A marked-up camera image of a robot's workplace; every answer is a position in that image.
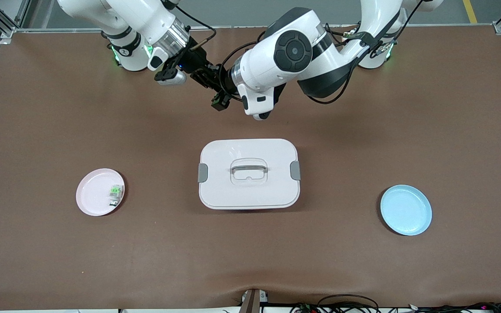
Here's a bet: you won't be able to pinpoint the white lidded storage box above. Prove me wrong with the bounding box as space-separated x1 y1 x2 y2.
197 138 301 210

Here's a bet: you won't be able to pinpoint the brown table mat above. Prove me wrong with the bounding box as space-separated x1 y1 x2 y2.
0 25 501 310

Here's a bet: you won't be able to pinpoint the pink plate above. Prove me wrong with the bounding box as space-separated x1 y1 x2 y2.
76 168 126 216

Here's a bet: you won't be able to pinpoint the light blue plate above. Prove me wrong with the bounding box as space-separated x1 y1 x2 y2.
380 185 432 236

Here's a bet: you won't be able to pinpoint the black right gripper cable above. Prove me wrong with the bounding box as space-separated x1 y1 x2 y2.
164 0 216 52

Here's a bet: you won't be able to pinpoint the grey box lid handle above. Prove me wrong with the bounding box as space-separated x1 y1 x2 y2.
231 164 268 175

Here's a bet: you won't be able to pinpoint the black arm base cables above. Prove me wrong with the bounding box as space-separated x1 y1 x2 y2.
324 22 357 44

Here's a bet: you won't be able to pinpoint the silver table edge rail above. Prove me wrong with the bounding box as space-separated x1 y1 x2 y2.
16 24 497 33

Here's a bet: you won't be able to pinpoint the green push button switch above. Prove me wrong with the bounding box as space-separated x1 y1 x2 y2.
109 184 124 207

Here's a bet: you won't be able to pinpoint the brown camera mount post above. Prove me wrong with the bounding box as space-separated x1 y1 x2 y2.
240 288 269 313

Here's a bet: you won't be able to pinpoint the black cable bundle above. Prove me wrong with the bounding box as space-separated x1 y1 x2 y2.
290 294 501 313

